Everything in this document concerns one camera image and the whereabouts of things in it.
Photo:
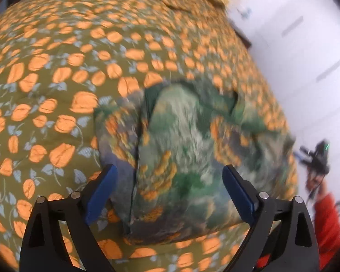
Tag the olive orange floral bedspread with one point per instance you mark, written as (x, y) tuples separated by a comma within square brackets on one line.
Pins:
[(59, 59)]

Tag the red sleeved forearm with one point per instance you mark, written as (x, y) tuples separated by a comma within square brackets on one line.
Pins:
[(326, 220)]

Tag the white built-in wardrobe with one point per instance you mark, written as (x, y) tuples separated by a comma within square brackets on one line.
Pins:
[(296, 45)]

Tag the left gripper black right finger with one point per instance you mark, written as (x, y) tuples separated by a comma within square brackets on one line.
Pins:
[(281, 236)]

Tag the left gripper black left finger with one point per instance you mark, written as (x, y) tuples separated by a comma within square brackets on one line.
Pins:
[(43, 247)]

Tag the green patterned silk garment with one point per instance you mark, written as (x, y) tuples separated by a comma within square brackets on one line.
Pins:
[(170, 143)]

